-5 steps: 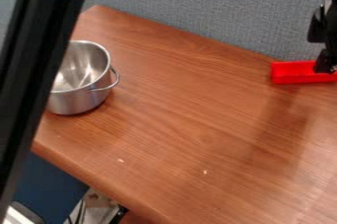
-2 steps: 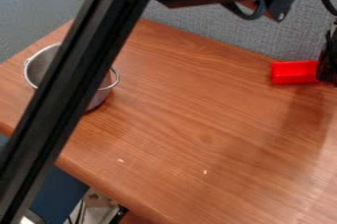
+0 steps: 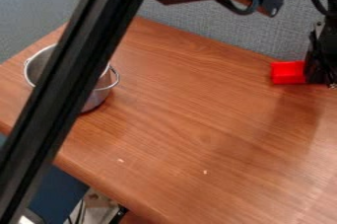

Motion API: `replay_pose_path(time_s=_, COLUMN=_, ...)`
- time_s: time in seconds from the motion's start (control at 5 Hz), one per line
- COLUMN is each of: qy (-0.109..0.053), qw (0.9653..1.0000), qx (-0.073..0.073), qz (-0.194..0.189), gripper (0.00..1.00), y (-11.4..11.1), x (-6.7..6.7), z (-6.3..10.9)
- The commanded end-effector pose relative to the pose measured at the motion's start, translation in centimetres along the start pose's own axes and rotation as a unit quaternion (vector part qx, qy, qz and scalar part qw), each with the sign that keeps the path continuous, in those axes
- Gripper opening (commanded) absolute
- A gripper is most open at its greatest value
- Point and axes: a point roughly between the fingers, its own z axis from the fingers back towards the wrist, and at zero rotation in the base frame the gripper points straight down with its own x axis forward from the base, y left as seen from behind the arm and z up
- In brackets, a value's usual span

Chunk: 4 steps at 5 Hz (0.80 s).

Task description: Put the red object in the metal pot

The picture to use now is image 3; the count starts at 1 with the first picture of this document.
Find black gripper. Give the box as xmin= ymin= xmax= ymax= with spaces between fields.
xmin=304 ymin=17 xmax=337 ymax=84

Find red rectangular block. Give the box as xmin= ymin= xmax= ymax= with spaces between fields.
xmin=272 ymin=61 xmax=305 ymax=85

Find stainless steel pot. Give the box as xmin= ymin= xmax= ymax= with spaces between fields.
xmin=24 ymin=44 xmax=120 ymax=112

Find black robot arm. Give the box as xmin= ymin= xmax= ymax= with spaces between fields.
xmin=0 ymin=0 xmax=337 ymax=224

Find metal table leg bracket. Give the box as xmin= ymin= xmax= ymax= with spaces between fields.
xmin=64 ymin=188 xmax=128 ymax=224

